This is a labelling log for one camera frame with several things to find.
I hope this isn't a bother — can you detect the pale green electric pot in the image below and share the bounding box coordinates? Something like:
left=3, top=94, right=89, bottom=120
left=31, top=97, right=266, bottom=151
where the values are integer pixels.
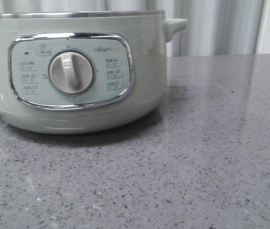
left=0, top=10, right=187, bottom=135

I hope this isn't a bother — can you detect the grey round control knob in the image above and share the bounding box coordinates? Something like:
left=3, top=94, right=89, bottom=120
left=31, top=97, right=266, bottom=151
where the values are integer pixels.
left=48, top=50, right=95, bottom=95

